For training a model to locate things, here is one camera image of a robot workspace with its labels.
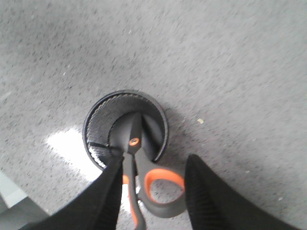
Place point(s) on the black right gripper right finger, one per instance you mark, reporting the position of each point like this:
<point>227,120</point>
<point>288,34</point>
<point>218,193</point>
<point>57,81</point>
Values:
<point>213,205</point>

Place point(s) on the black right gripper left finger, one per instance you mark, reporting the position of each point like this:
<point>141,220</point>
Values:
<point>96,208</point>

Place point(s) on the grey orange handled scissors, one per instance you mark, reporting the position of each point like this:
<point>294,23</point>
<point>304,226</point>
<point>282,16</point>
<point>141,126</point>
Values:
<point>139,173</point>

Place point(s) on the black mesh metal bucket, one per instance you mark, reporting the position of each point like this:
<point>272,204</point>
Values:
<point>105,113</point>

